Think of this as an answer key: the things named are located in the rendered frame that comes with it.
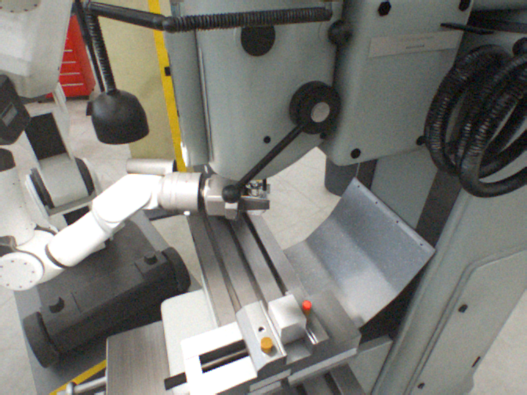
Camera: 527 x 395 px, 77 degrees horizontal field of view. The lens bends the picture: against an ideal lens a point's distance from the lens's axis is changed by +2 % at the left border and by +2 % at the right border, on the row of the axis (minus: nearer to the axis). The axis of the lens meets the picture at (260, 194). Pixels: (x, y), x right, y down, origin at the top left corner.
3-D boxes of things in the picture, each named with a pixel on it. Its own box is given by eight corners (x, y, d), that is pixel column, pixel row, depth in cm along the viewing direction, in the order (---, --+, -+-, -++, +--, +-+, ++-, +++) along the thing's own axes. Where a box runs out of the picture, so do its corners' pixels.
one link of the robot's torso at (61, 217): (58, 243, 140) (16, 165, 104) (106, 224, 150) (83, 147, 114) (70, 272, 134) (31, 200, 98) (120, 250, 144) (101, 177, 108)
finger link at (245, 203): (269, 209, 66) (239, 208, 66) (270, 197, 64) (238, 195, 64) (269, 214, 64) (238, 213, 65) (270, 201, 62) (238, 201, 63)
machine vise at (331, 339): (198, 429, 59) (190, 402, 53) (182, 353, 70) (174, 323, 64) (361, 357, 70) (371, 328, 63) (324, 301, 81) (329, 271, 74)
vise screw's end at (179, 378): (166, 392, 61) (164, 387, 60) (165, 382, 62) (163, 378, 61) (187, 383, 62) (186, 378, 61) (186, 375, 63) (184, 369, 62)
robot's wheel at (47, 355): (39, 338, 131) (17, 307, 119) (53, 331, 133) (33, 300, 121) (50, 378, 118) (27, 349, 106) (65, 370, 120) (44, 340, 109)
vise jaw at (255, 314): (256, 378, 60) (256, 367, 57) (235, 320, 69) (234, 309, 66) (286, 365, 61) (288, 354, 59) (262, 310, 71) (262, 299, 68)
